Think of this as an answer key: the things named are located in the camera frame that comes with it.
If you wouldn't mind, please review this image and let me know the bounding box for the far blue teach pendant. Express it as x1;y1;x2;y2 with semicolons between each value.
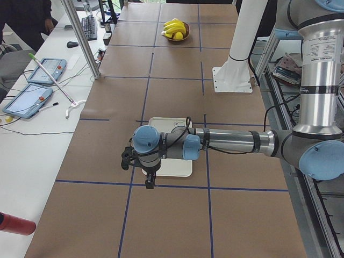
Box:
27;58;67;85

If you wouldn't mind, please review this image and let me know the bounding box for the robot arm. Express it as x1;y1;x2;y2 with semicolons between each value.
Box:
121;1;343;189

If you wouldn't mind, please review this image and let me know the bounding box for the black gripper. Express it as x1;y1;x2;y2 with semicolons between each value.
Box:
142;161;161;189

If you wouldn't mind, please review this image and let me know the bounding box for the red bottle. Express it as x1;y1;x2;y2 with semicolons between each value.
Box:
1;212;36;235

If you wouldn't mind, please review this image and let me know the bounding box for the black camera cable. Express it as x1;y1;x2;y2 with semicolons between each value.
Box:
128;116;293;162

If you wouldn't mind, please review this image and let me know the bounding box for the near blue teach pendant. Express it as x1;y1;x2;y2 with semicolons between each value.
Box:
3;83;53;119

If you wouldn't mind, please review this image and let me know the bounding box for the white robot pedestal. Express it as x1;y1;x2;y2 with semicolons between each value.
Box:
212;0;268;93

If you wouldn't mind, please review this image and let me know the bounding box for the aluminium frame post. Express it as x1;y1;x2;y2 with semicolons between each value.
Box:
61;0;101;80

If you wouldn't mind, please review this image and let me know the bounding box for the blue teach pendant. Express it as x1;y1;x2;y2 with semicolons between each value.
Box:
27;58;67;85
3;83;53;119

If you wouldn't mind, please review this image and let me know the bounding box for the black keyboard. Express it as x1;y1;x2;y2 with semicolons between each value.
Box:
81;16;97;41

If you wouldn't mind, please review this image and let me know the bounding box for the white rectangular bear plate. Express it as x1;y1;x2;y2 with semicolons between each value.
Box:
133;117;199;177

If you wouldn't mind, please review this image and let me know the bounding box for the brown wicker basket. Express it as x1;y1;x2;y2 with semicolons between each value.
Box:
161;23;190;41

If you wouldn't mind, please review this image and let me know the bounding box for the pink grabber stick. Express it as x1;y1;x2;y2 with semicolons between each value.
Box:
28;53;87;119

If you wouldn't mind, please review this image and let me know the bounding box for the yellow banana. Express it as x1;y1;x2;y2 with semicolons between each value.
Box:
163;18;184;29
162;24;187;36

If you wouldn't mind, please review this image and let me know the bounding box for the black computer mouse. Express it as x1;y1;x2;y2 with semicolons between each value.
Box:
66;41;79;48

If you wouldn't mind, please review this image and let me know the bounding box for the yellow lemon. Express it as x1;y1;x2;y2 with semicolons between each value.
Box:
172;32;184;41

